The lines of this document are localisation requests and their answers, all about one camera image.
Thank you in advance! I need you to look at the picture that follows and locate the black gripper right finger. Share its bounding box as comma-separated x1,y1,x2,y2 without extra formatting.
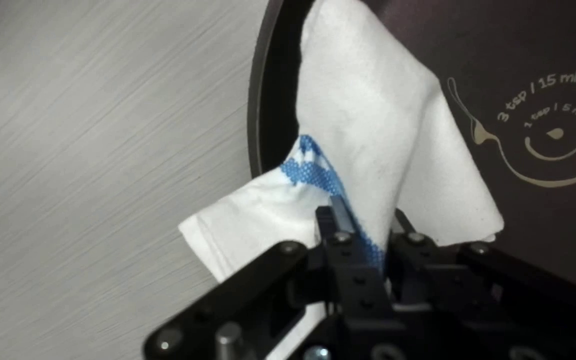
386,211,446,313

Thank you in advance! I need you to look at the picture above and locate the white towel with blue stripes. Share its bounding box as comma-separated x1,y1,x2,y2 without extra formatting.
176,0,508,360

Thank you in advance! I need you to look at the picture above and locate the black frying pan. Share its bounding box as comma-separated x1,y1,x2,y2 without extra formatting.
248,0,576,285

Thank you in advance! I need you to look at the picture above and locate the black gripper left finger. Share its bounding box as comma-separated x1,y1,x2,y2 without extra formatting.
317,206,397,360

